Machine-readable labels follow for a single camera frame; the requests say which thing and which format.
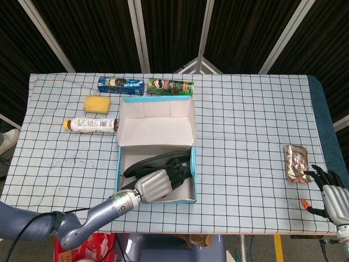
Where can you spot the light blue shoe box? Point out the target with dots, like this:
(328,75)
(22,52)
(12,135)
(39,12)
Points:
(158,131)

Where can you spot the dark folding partition screen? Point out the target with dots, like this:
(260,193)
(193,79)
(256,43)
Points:
(95,32)

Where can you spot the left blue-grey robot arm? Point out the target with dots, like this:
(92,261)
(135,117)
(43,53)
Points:
(103,213)

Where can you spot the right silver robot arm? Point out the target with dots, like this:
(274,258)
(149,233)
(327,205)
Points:
(343,240)

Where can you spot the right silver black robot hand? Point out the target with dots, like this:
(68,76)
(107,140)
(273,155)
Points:
(338,202)

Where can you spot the metal table leg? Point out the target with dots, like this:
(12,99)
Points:
(242,248)

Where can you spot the silver red snack packet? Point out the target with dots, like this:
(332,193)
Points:
(295,161)

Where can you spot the blue chair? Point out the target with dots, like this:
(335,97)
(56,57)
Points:
(169,252)

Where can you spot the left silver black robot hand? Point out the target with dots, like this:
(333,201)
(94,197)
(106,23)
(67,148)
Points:
(152,187)

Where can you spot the brown paper bag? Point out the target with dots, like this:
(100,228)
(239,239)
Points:
(195,240)

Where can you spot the white shoe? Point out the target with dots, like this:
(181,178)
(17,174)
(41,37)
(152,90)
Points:
(9,139)

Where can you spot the yellow sponge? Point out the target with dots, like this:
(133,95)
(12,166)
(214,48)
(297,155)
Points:
(97,104)

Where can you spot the red patterned bag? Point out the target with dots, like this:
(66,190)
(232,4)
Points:
(101,245)

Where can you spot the blue snack package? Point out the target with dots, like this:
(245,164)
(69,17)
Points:
(121,86)

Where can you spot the green chips can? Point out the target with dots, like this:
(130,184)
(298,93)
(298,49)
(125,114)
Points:
(170,86)

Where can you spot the white drink bottle yellow cap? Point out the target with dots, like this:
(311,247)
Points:
(90,126)

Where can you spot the checked light blue tablecloth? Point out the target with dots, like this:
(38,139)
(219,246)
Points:
(245,136)

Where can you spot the blue padded table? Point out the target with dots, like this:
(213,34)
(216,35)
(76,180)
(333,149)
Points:
(324,114)

